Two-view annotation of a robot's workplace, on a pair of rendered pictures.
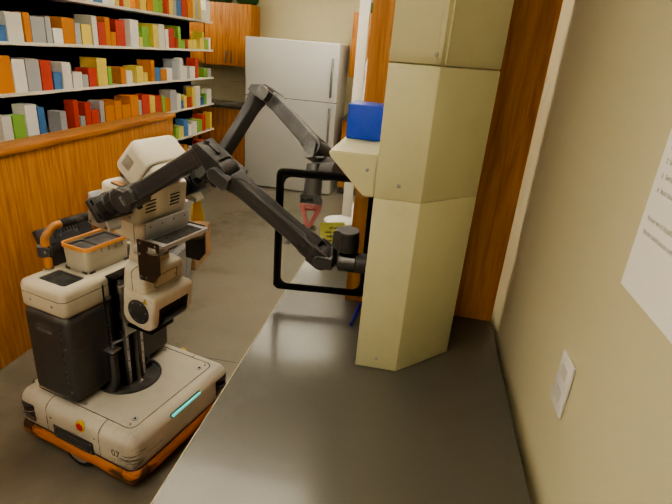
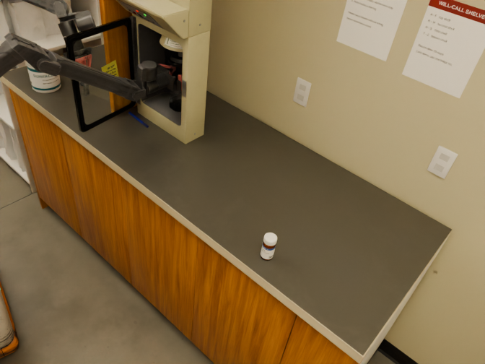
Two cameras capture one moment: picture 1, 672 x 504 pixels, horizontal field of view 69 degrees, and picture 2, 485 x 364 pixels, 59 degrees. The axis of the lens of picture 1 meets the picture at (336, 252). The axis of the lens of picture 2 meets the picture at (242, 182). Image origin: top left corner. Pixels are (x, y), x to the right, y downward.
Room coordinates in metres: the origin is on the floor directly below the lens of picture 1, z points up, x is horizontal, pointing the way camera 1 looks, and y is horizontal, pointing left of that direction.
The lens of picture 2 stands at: (0.21, 1.11, 2.05)
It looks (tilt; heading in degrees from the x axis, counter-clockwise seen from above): 41 degrees down; 297
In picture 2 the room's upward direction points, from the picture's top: 8 degrees clockwise
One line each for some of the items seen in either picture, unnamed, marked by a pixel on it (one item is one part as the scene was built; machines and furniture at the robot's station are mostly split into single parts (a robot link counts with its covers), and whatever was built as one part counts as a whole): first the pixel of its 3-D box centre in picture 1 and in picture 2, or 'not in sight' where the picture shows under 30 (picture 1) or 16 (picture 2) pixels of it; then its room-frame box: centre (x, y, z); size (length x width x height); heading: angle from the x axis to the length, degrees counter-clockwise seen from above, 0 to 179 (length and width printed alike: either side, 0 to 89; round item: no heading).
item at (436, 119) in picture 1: (422, 218); (182, 37); (1.27, -0.22, 1.33); 0.32 x 0.25 x 0.77; 171
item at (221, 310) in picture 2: not in sight; (194, 218); (1.10, -0.14, 0.45); 2.05 x 0.67 x 0.90; 171
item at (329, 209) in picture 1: (323, 235); (105, 75); (1.44, 0.04, 1.19); 0.30 x 0.01 x 0.40; 88
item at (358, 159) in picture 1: (360, 161); (146, 12); (1.29, -0.04, 1.46); 0.32 x 0.11 x 0.10; 171
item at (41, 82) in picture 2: not in sight; (43, 72); (1.91, 0.00, 1.02); 0.13 x 0.13 x 0.15
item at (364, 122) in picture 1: (368, 120); not in sight; (1.38, -0.06, 1.56); 0.10 x 0.10 x 0.09; 81
